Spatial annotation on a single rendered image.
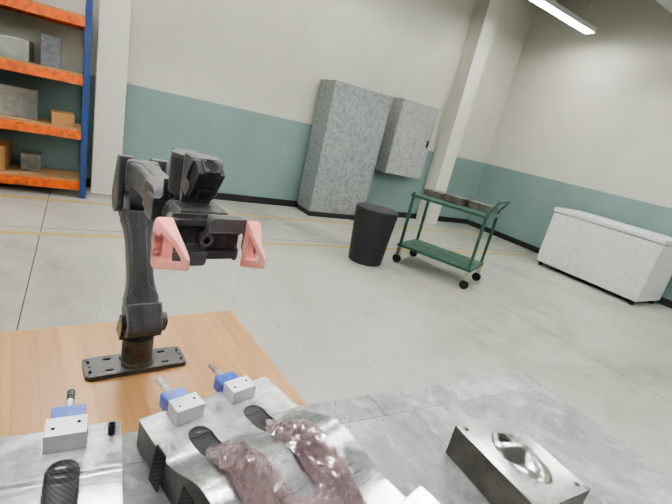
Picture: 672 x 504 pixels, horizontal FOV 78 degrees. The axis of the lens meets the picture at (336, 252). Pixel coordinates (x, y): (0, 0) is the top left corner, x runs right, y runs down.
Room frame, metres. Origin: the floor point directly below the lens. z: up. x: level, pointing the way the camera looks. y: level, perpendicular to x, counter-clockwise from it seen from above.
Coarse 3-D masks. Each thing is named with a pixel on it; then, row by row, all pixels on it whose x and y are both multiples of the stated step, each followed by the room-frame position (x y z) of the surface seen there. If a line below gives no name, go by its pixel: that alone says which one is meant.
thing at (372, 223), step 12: (360, 204) 4.50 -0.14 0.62; (372, 204) 4.68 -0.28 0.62; (360, 216) 4.35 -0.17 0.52; (372, 216) 4.28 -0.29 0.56; (384, 216) 4.28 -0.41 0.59; (396, 216) 4.40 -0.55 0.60; (360, 228) 4.33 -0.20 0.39; (372, 228) 4.28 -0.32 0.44; (384, 228) 4.31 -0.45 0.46; (360, 240) 4.32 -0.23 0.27; (372, 240) 4.29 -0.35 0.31; (384, 240) 4.35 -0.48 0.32; (360, 252) 4.32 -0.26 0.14; (372, 252) 4.31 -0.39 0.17; (384, 252) 4.44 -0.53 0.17; (372, 264) 4.33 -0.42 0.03
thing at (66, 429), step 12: (72, 396) 0.53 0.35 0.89; (60, 408) 0.49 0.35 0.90; (72, 408) 0.50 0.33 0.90; (84, 408) 0.50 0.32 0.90; (48, 420) 0.45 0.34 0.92; (60, 420) 0.46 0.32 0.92; (72, 420) 0.46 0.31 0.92; (84, 420) 0.47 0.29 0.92; (48, 432) 0.44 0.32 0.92; (60, 432) 0.44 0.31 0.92; (72, 432) 0.44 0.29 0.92; (84, 432) 0.45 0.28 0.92; (48, 444) 0.43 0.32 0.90; (60, 444) 0.44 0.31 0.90; (72, 444) 0.44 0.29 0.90; (84, 444) 0.45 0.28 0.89
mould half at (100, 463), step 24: (96, 432) 0.48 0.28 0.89; (120, 432) 0.49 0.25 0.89; (0, 456) 0.41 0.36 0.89; (24, 456) 0.42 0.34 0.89; (48, 456) 0.42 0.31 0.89; (72, 456) 0.43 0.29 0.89; (96, 456) 0.44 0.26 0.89; (120, 456) 0.45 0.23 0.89; (0, 480) 0.38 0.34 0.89; (24, 480) 0.38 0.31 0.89; (96, 480) 0.41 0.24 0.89; (120, 480) 0.42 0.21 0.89
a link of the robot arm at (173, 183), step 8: (176, 152) 0.59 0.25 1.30; (184, 152) 0.60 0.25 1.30; (192, 152) 0.62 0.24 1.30; (176, 160) 0.58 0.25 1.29; (176, 168) 0.58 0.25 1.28; (176, 176) 0.58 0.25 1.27; (168, 184) 0.59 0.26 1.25; (176, 184) 0.58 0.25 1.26; (168, 192) 0.62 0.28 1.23; (176, 192) 0.58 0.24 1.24; (144, 200) 0.65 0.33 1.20; (152, 200) 0.61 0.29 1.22; (160, 200) 0.62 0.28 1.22; (168, 200) 0.63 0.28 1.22; (152, 208) 0.61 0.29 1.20; (160, 208) 0.62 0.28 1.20; (152, 216) 0.61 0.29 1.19; (160, 216) 0.62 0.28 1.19
